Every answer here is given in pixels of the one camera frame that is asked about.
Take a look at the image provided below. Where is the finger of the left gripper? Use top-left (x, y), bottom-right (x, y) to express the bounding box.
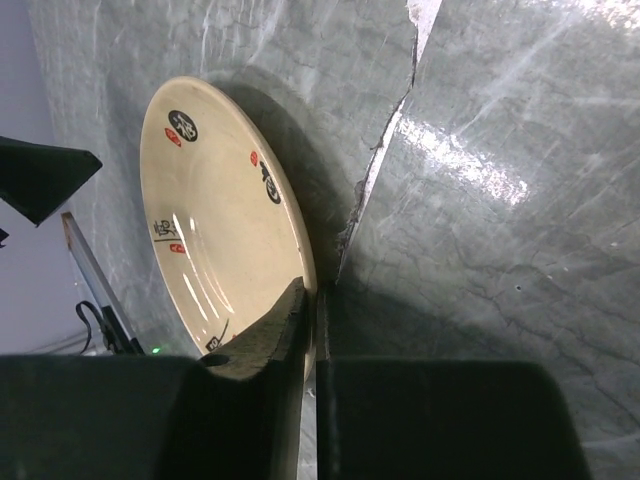
top-left (1, 137), bottom-right (102, 226)

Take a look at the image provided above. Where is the small beige saucer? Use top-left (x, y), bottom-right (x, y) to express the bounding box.
top-left (140, 76), bottom-right (318, 355)

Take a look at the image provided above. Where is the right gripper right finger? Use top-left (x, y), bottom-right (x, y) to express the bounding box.
top-left (316, 286), bottom-right (591, 479)

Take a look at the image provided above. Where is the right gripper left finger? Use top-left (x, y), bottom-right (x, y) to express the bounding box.
top-left (1, 279), bottom-right (306, 479)

